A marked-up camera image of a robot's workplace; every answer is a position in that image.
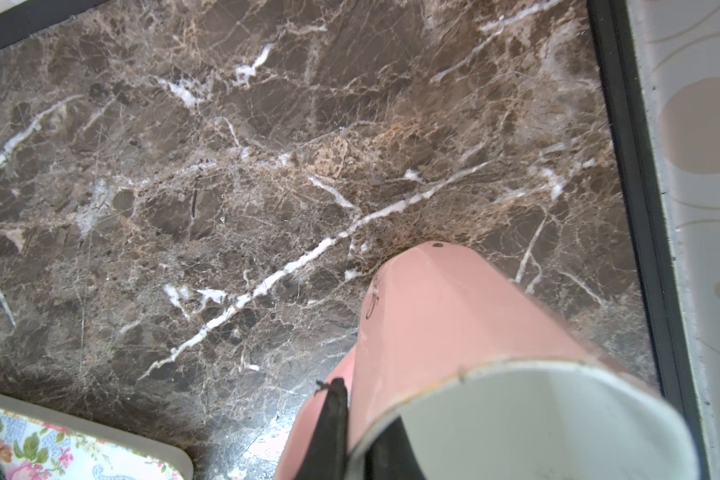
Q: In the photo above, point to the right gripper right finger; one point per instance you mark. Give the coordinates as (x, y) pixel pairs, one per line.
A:
(391, 456)

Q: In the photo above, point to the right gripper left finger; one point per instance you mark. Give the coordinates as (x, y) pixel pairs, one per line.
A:
(326, 453)

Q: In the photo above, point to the pink ceramic mug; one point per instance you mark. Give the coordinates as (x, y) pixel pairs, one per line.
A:
(489, 384)

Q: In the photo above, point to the floral rectangular tray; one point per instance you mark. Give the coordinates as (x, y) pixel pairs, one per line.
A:
(40, 443)

